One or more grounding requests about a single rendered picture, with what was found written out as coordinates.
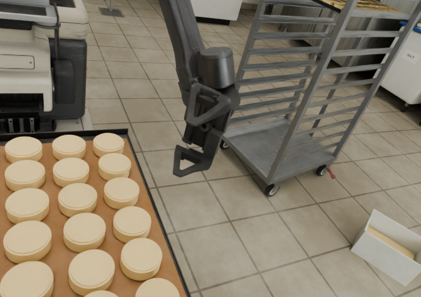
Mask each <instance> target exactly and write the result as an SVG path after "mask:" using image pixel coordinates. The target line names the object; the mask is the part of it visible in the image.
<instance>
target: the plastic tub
mask: <svg viewBox="0 0 421 297"><path fill-rule="evenodd" d="M350 251H352V252H353V253H355V254H356V255H358V256H359V257H361V258H362V259H364V260H365V261H367V262H369V263H370V264H372V265H373V266H374V267H376V268H378V269H379V270H380V271H382V272H384V273H385V274H387V275H389V276H390V277H391V278H393V279H394V280H396V281H398V282H399V283H400V284H402V285H404V286H406V285H408V284H409V283H410V282H411V281H412V280H413V279H414V278H415V277H416V276H417V275H418V274H419V273H420V272H421V236H419V235H418V234H416V233H414V232H412V231H411V230H409V229H407V228H406V227H404V226H402V225H401V224H399V223H397V222H395V221H394V220H392V219H391V218H389V217H387V216H385V215H384V214H382V213H381V212H378V211H377V210H375V209H373V210H372V213H371V215H370V216H369V218H368V219H367V220H366V221H365V223H364V224H363V225H362V227H361V228H360V230H359V232H358V234H357V237H356V239H355V242H354V243H353V245H352V248H351V250H350Z"/></svg>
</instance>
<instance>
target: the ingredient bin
mask: <svg viewBox="0 0 421 297"><path fill-rule="evenodd" d="M400 24H402V25H403V26H402V27H401V28H400V31H403V30H404V28H405V26H406V24H407V23H406V22H403V21H401V22H400ZM417 26H418V27H415V26H414V28H413V30H412V32H411V33H410V35H409V36H408V38H407V40H406V42H405V43H404V45H403V46H402V49H401V50H400V52H399V54H398V55H397V57H396V58H395V61H394V62H393V64H392V66H391V67H390V69H389V71H388V73H387V74H386V76H385V77H384V79H383V81H382V83H381V84H380V86H382V87H384V88H385V89H387V90H388V91H390V92H391V93H393V94H394V95H396V96H398V97H399V98H401V99H402V100H403V101H405V102H406V103H405V104H404V106H403V107H402V108H401V110H400V111H401V112H402V113H403V112H406V111H407V109H408V106H409V105H410V104H419V103H421V23H418V24H417ZM398 39H399V37H395V39H394V41H393V43H392V45H391V46H390V48H393V47H394V46H395V43H396V42H397V40H398ZM389 54H390V53H387V54H386V55H385V57H384V59H383V61H382V62H381V63H385V61H386V60H387V58H388V56H389ZM380 70H381V68H380V69H377V71H376V73H375V75H374V76H373V78H376V77H377V75H378V74H379V72H380Z"/></svg>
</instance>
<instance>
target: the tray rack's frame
mask: <svg viewBox="0 0 421 297"><path fill-rule="evenodd" d="M420 16H421V0H420V2H419V3H418V5H417V7H416V8H415V11H414V12H413V14H412V15H411V17H410V19H409V20H408V23H407V24H406V26H405V28H404V30H403V31H402V33H401V35H400V37H399V39H398V40H397V42H396V43H395V46H394V47H393V49H392V51H391V52H390V54H389V56H388V58H387V60H386V61H385V63H384V65H383V66H382V68H381V70H380V72H379V74H378V75H377V77H376V79H375V81H374V82H373V84H372V86H371V88H370V89H369V91H368V93H367V94H366V97H365V98H364V100H363V101H362V103H361V105H360V107H359V109H358V110H357V112H356V114H355V116H354V117H353V120H352V121H351V123H350V124H349V126H348V128H347V129H346V132H345V133H344V135H343V137H342V138H341V140H340V142H339V144H338V146H337V147H336V149H335V151H334V152H331V151H330V150H329V149H326V150H322V151H320V152H316V153H314V154H311V155H307V156H305V157H301V158H299V159H296V160H292V161H290V162H286V163H283V164H281V166H280V168H279V170H278V173H277V174H276V177H275V179H274V181H273V184H274V188H273V190H272V192H271V194H272V193H275V192H277V191H278V189H279V186H280V185H281V184H282V183H284V181H283V180H284V179H287V178H290V177H292V176H295V175H298V174H301V173H303V172H306V171H308V170H311V169H314V168H317V167H319V166H322V165H324V164H325V165H326V167H325V169H324V171H323V172H322V174H323V173H325V172H327V170H328V169H326V168H327V167H329V166H330V165H331V164H334V163H333V161H335V160H337V158H338V156H339V154H340V153H341V151H342V150H343V147H344V146H345V144H346V143H347V141H348V139H349V137H350V135H351V134H352V132H353V131H354V129H355V127H356V125H357V124H358V122H359V121H360V118H361V117H362V115H363V114H364V112H365V110H366V108H367V106H368V105H369V103H370V102H371V100H372V98H373V96H374V94H375V93H376V91H377V90H378V87H379V86H380V84H381V83H382V81H383V79H384V77H385V76H386V74H387V73H388V71H389V69H390V67H391V66H392V64H393V62H394V61H395V58H396V57H397V55H398V54H399V52H400V50H401V49H402V46H403V45H404V43H405V42H406V40H407V38H408V36H409V35H410V33H411V32H412V30H413V28H414V26H415V25H416V23H417V21H418V19H419V17H420ZM371 20H372V18H366V20H365V22H364V23H363V26H362V28H361V31H366V29H367V27H368V25H369V24H370V21H371ZM330 26H331V24H324V26H323V29H322V30H321V33H327V32H328V31H329V29H330ZM361 39H362V37H357V38H356V40H355V42H354V44H353V46H352V48H351V50H356V49H357V47H358V45H359V43H360V41H361ZM352 57H353V56H347V58H346V60H345V62H344V64H343V66H342V67H348V65H349V63H350V61H351V59H352ZM291 114H292V113H288V114H285V116H284V117H283V118H277V119H274V120H268V121H265V122H259V123H253V124H250V125H245V126H241V127H236V128H230V129H227V130H226V132H225V133H224V134H223V137H222V139H223V141H225V145H224V146H230V148H231V149H233V151H235V153H236V154H238V156H240V158H241V159H243V161H245V163H246V164H247V165H248V166H250V168H252V170H253V171H255V173H257V175H258V176H260V178H262V180H263V181H266V179H267V176H268V174H269V172H270V170H271V167H270V166H269V165H268V164H269V163H271V162H274V161H275V159H276V156H277V154H276V153H275V152H274V150H278V149H280V148H281V145H282V143H283V140H282V139H281V138H280V137H282V136H285V135H286V134H287V132H288V130H289V128H290V126H289V125H288V124H287V123H286V122H291V121H292V120H290V117H291ZM313 134H314V132H313V133H309V134H306V135H302V136H299V137H295V138H293V141H292V142H291V145H290V146H292V145H296V144H298V143H302V142H306V141H308V140H312V139H315V138H313V137H312V136H313ZM322 146H324V145H322V144H321V143H320V142H316V143H313V144H310V145H307V146H304V147H300V148H296V149H294V150H290V151H287V153H286V156H285V158H288V157H291V156H294V155H297V154H301V153H303V152H307V151H309V150H313V149H317V148H319V147H322Z"/></svg>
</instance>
